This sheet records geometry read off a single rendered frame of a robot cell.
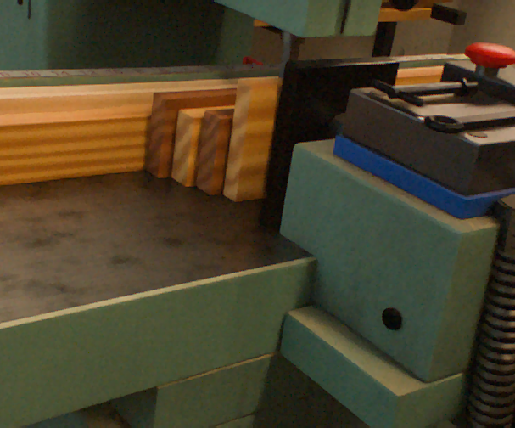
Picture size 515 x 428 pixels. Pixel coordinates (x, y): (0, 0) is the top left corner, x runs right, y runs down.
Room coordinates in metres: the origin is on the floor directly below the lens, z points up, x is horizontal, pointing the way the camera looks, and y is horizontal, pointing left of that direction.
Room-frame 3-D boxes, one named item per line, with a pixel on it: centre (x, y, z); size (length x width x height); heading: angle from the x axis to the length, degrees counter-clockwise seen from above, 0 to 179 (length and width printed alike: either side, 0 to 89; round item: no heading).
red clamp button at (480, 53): (0.56, -0.12, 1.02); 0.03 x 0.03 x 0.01
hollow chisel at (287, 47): (0.68, 0.00, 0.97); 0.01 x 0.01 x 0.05; 41
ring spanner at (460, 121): (0.48, -0.11, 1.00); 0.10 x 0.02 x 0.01; 131
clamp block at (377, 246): (0.52, -0.11, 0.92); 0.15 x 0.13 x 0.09; 131
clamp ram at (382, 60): (0.58, -0.06, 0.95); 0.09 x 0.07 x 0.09; 131
